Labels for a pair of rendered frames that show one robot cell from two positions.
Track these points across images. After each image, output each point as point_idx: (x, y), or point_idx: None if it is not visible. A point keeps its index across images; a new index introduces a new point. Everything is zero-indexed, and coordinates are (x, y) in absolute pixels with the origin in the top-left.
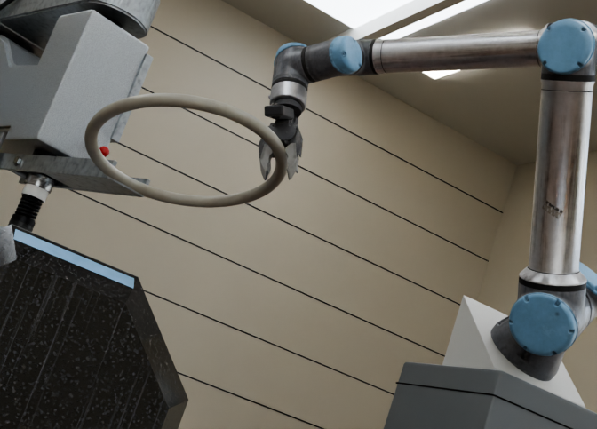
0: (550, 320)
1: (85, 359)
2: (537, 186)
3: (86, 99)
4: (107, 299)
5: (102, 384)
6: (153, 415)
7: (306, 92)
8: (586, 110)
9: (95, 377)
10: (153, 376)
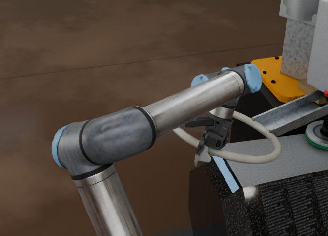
0: None
1: (215, 219)
2: None
3: (325, 57)
4: (217, 195)
5: (219, 234)
6: None
7: (219, 107)
8: (83, 201)
9: (218, 229)
10: None
